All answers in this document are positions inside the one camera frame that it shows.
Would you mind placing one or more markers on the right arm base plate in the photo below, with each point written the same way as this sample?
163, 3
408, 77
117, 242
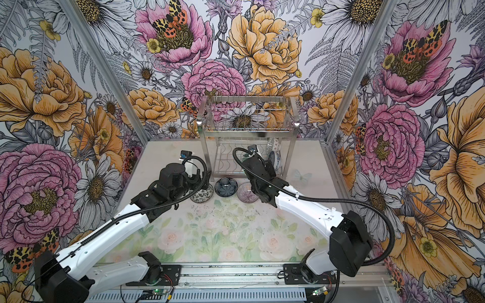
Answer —
298, 274

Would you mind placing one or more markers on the steel two-tier dish rack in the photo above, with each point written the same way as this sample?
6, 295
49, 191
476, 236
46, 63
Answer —
228, 122

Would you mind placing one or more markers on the blue floral bowl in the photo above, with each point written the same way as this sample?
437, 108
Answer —
276, 161

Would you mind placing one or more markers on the left aluminium frame post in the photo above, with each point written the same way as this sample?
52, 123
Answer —
81, 27

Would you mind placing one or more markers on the left green circuit board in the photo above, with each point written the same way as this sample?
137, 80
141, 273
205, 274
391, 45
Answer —
158, 295

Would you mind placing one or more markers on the white vented cable duct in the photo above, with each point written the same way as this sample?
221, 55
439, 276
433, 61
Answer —
209, 295

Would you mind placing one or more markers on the right aluminium frame post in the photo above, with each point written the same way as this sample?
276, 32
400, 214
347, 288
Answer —
378, 30

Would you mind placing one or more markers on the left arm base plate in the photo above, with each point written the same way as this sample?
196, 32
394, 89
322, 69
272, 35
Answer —
168, 274

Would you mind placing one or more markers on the aluminium front rail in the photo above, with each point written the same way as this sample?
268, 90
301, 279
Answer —
232, 275

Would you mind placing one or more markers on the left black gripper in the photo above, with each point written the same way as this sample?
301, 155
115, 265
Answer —
196, 180

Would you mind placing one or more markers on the right green circuit board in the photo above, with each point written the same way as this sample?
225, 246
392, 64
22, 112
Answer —
320, 292

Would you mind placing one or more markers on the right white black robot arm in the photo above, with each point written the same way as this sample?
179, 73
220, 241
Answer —
349, 243

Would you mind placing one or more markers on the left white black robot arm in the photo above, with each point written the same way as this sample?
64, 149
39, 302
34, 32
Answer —
71, 275

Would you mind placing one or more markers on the dark blue-grey bowl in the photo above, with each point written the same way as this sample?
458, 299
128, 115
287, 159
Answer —
226, 187

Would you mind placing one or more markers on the green circuit board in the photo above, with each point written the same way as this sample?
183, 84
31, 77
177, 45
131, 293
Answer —
158, 295
320, 292

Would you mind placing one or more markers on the aluminium frame post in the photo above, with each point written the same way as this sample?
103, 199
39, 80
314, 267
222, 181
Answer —
81, 27
378, 30

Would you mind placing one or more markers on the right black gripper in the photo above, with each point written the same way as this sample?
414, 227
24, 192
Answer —
269, 168

